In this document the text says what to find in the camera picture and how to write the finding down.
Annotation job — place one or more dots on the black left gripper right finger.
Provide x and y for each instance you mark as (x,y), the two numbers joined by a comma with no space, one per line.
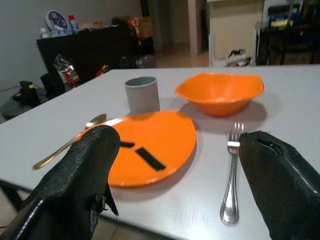
(282,185)

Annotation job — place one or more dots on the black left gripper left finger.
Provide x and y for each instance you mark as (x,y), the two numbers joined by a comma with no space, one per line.
(75,175)

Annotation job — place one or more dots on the silver fork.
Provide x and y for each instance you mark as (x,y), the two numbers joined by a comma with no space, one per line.
(230,195)

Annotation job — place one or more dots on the gold spoon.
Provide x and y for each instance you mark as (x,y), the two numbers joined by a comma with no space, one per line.
(96,120)

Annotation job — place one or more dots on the black floor device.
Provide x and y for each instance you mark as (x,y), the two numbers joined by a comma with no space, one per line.
(26,92)

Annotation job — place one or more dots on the orange plate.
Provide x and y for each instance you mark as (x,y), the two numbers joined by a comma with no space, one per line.
(162,135)

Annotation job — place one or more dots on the grey cup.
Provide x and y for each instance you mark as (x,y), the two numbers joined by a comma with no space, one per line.
(142,100)

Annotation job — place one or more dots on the printed snack bag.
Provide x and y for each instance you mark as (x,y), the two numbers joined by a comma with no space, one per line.
(66,70)

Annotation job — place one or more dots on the orange bowl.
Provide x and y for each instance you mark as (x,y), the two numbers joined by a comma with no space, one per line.
(217,92)

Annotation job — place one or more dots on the black sideboard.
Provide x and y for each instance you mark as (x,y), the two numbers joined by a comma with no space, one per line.
(95,50)

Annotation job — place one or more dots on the grey bucket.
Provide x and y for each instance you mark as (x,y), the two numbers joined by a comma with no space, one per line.
(145,62)

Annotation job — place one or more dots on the small white bottle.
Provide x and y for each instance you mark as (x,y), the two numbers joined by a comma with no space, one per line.
(44,33)

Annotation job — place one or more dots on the white spray can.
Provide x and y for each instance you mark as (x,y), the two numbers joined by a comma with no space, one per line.
(73,25)

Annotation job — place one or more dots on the black console table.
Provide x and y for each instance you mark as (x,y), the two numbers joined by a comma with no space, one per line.
(287,33)

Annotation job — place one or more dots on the yellow item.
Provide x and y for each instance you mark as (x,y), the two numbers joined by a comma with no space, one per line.
(281,23)

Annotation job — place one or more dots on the orange cardboard box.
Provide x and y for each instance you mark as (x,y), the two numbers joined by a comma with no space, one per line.
(143,25)

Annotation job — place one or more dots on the black chair frame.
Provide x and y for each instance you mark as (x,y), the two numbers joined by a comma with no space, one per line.
(10,190)

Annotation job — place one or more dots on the round purple wall clock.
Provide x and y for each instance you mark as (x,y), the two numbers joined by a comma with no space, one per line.
(57,21)

